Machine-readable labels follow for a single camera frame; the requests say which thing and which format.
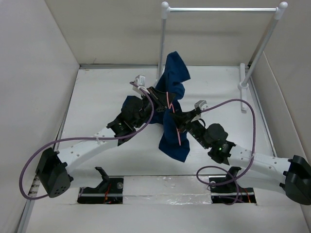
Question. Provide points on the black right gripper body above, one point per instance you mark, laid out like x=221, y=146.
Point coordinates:
x=197, y=129

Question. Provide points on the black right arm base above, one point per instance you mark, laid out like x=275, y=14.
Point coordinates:
x=227, y=193

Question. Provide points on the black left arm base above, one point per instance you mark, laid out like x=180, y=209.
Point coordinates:
x=108, y=191

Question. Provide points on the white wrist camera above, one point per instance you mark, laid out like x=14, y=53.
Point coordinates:
x=139, y=82
x=202, y=105

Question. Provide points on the white clothes rack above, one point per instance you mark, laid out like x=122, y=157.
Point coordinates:
x=218, y=47

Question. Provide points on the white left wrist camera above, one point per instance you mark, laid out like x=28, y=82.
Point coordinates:
x=139, y=82

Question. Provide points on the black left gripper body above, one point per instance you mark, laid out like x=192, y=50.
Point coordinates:
x=147, y=108

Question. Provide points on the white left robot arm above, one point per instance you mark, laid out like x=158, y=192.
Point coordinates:
x=55, y=167

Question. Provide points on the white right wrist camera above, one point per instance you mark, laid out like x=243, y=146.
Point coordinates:
x=202, y=105

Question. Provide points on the blue t shirt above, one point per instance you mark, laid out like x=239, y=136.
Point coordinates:
x=173, y=143

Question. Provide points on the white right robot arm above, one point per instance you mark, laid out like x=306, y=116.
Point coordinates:
x=291, y=177

